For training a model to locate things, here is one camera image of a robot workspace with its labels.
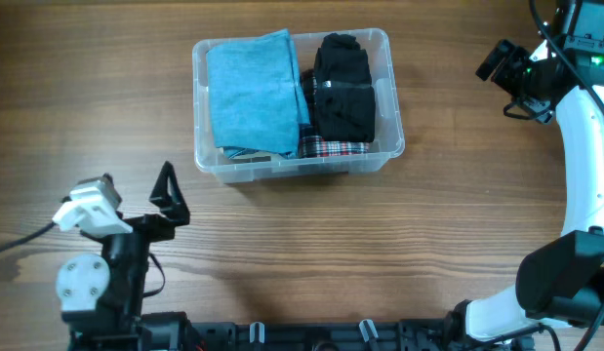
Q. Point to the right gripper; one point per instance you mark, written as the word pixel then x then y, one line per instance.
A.
pixel 503 77

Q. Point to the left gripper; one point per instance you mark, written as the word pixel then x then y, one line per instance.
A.
pixel 172 205

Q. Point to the blue denim jeans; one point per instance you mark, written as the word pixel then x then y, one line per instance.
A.
pixel 256 100

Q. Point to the red plaid shirt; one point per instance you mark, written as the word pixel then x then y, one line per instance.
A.
pixel 313 145

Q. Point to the black garment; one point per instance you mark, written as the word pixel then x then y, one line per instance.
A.
pixel 345 101

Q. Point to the cream garment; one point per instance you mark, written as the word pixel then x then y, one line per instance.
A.
pixel 257 157

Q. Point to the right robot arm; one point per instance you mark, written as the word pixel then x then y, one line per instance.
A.
pixel 560 285

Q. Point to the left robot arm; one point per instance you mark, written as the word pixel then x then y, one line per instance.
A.
pixel 101 294

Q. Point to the clear plastic storage container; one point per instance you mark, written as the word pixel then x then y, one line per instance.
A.
pixel 389 142

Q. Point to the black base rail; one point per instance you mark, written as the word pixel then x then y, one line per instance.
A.
pixel 405 335

